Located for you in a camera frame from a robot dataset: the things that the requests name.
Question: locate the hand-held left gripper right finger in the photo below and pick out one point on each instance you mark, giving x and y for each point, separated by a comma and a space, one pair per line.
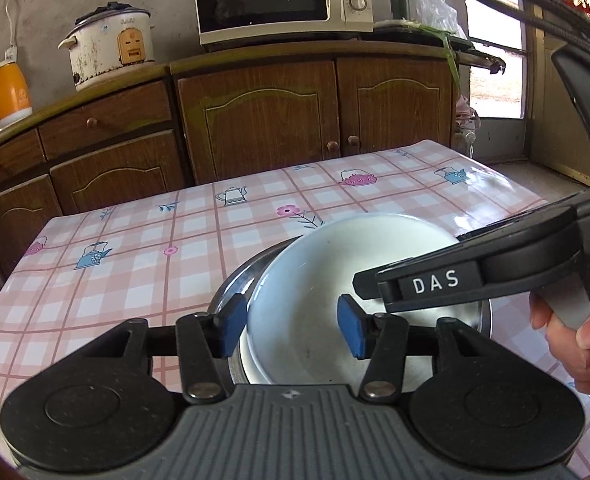
352, 325

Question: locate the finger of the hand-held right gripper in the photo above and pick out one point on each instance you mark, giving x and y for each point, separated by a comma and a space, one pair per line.
372, 285
515, 232

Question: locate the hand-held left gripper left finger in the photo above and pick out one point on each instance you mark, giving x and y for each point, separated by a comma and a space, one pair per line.
234, 325

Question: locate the deep steel bowl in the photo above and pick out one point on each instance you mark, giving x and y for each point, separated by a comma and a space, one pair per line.
235, 280

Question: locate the plain white ceramic bowl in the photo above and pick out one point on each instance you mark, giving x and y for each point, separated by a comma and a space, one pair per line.
325, 270

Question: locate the metal door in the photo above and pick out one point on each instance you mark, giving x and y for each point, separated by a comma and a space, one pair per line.
550, 125

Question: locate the pink checked teapot tablecloth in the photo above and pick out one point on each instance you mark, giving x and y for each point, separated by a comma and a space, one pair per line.
150, 240

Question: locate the pink plastic bag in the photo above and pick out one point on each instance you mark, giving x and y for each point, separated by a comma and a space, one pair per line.
467, 115

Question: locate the window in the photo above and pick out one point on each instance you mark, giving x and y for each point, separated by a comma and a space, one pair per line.
495, 95

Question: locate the wooden cabinet with drawers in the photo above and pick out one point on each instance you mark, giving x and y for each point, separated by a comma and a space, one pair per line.
115, 175

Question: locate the black flat griddle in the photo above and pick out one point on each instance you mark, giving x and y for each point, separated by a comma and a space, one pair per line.
415, 35

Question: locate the clear plastic bag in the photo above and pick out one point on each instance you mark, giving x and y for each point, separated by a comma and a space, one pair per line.
432, 7

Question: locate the green onion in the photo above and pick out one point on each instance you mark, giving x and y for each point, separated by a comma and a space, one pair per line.
395, 22

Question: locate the green thermos bottle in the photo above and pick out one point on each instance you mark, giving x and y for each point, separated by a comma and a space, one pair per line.
399, 5

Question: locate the white rice cooker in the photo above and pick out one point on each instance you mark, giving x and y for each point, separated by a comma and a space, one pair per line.
105, 55

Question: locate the orange electric kettle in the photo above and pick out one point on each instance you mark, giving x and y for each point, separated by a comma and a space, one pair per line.
5, 95

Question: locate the dark rag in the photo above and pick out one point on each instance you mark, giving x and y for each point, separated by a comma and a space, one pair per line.
110, 7

